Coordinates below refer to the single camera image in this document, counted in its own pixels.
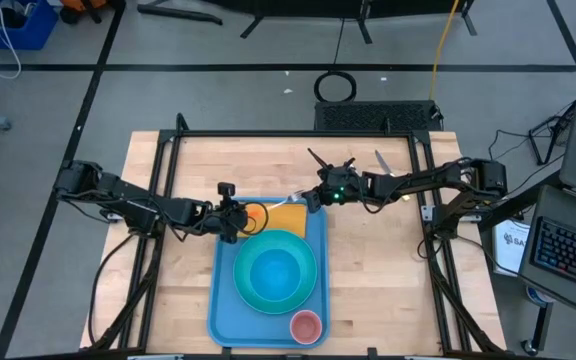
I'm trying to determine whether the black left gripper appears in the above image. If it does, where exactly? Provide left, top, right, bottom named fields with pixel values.
left=201, top=182, right=252, bottom=245

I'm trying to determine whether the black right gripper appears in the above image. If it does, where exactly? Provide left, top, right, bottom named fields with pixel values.
left=308, top=147, right=367, bottom=204

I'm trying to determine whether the orange cloth napkin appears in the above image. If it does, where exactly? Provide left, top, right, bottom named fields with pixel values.
left=246, top=202, right=308, bottom=239

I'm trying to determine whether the yellow-handled knife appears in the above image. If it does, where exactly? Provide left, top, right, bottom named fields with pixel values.
left=374, top=149, right=412, bottom=203

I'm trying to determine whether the teal plate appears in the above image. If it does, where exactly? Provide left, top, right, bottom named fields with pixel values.
left=232, top=229, right=318, bottom=316

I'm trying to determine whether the blue bowl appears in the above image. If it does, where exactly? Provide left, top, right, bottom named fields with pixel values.
left=248, top=247, right=303, bottom=301

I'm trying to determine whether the pink ribbed cup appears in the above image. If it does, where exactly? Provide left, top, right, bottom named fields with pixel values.
left=289, top=309, right=324, bottom=346

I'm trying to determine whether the blue plastic tray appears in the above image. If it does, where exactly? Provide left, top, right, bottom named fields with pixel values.
left=206, top=197, right=331, bottom=350

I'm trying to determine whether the black perforated computer case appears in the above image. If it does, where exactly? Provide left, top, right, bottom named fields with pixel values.
left=313, top=99, right=443, bottom=133

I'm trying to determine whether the black stand with legs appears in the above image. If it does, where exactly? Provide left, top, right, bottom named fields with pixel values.
left=202, top=0, right=479, bottom=46

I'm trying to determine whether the white printed box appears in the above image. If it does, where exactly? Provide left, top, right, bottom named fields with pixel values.
left=492, top=218, right=532, bottom=277

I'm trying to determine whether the small black floor stand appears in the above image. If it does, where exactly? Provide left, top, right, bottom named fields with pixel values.
left=527, top=102, right=576, bottom=166

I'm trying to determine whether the black bar on floor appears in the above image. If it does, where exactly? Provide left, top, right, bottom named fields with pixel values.
left=136, top=3, right=224, bottom=26

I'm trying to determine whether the grey laptop with lit keyboard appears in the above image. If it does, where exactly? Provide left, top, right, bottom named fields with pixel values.
left=517, top=78, right=576, bottom=324

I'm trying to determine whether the orange and black bag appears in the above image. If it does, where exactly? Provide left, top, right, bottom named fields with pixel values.
left=57, top=0, right=124, bottom=25

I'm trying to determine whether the blue plastic bin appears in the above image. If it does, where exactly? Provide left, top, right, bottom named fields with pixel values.
left=0, top=0, right=60, bottom=51

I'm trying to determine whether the black left gripper cable loop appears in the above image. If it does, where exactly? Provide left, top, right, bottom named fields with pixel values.
left=241, top=201, right=270, bottom=236

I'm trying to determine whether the black metal table frame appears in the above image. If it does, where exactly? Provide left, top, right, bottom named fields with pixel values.
left=80, top=112, right=507, bottom=357

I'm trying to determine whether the coiled black cable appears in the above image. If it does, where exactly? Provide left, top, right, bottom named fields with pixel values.
left=312, top=18, right=358, bottom=104

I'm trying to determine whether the yellow cable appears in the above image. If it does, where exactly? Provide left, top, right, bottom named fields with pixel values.
left=427, top=0, right=462, bottom=101

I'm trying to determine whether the long black left arm cable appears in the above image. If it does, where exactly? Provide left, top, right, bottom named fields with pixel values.
left=86, top=232, right=137, bottom=346

